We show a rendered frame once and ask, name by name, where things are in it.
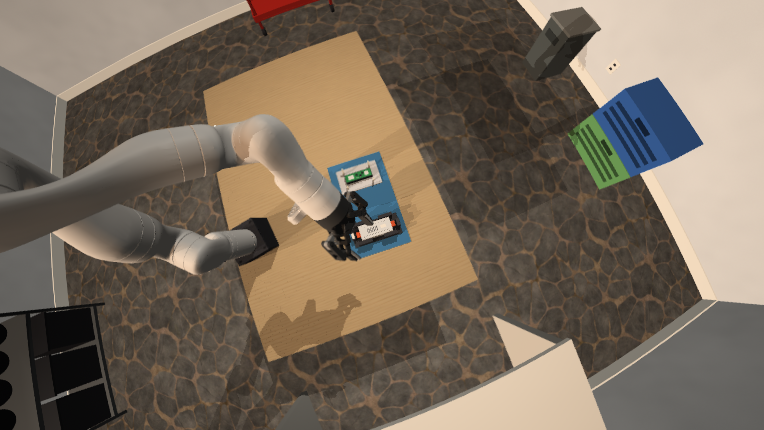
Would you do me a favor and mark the beige rectangular cover with slots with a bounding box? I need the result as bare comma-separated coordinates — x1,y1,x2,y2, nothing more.
358,217,393,241

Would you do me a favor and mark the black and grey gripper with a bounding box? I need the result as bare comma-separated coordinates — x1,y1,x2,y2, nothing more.
314,191,374,261

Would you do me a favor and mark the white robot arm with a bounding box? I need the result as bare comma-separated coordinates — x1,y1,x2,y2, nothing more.
0,114,341,275

